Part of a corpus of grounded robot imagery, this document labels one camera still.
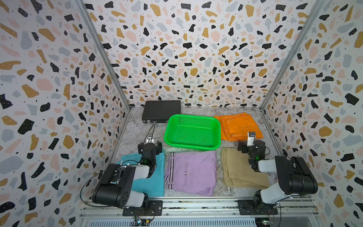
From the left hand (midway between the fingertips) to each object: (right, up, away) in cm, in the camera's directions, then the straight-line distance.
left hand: (151, 141), depth 91 cm
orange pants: (+61, +8, +15) cm, 64 cm away
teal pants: (+4, -24, -12) cm, 27 cm away
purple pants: (+27, -18, -7) cm, 33 cm away
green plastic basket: (+28, +5, +14) cm, 31 cm away
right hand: (+64, +1, +3) cm, 64 cm away
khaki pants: (+53, -17, -8) cm, 57 cm away
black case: (-1, +21, +28) cm, 35 cm away
